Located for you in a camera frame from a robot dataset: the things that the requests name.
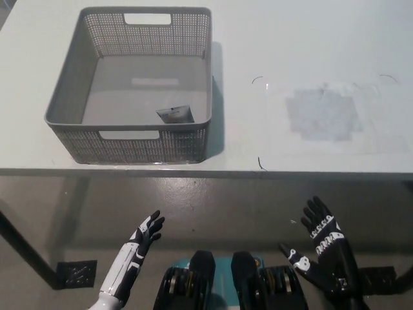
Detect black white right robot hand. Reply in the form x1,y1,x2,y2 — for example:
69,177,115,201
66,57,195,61
278,195,359,295

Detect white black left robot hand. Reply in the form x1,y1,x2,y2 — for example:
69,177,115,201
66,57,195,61
97,210,166,300

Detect white shampoo tube blue cap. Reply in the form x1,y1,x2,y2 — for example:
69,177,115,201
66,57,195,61
155,106,196,125

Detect black table foot plate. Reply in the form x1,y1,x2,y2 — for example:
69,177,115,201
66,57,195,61
358,265,398,295
56,259,98,289

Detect black metal table leg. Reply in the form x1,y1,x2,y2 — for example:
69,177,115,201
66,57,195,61
396,263,413,285
0,208,64,290

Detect black robot leg units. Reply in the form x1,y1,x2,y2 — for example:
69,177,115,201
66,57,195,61
152,250,307,310

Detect grey perforated plastic basket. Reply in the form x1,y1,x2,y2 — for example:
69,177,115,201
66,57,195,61
43,6,214,165

